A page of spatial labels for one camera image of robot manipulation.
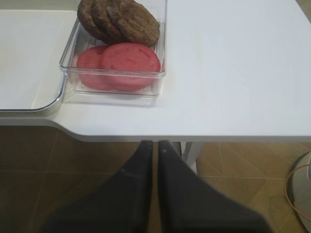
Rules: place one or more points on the middle brown meat patty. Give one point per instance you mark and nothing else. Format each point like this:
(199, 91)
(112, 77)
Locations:
(103, 21)

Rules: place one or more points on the brown meat patty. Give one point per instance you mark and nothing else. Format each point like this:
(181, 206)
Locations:
(84, 14)
(103, 21)
(134, 21)

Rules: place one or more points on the white serving tray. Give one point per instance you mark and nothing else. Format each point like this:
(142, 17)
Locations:
(31, 45)

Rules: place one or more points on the grey round stand base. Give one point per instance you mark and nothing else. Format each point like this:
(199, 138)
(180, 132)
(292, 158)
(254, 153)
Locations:
(299, 189)

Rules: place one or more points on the left brown meat patty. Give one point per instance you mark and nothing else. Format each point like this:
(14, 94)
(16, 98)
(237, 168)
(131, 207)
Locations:
(84, 14)

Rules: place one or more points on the red tomato slice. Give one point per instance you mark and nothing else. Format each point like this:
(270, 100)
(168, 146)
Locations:
(129, 57)
(90, 58)

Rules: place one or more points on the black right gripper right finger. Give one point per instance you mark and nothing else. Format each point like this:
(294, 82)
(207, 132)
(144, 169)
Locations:
(189, 205)

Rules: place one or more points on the right red tomato slice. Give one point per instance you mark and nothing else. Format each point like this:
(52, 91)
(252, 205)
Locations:
(129, 57)

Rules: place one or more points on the left red tomato slice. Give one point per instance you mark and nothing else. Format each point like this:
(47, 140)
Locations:
(90, 58)

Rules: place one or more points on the right brown meat patty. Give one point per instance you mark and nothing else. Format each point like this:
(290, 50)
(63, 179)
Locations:
(134, 21)

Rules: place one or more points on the clear patty and tomato container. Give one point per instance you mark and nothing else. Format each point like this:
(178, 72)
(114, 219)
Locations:
(80, 40)

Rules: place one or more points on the white table leg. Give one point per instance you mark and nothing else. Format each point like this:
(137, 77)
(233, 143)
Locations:
(190, 151)

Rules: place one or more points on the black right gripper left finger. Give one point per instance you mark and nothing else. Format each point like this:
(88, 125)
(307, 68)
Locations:
(120, 205)

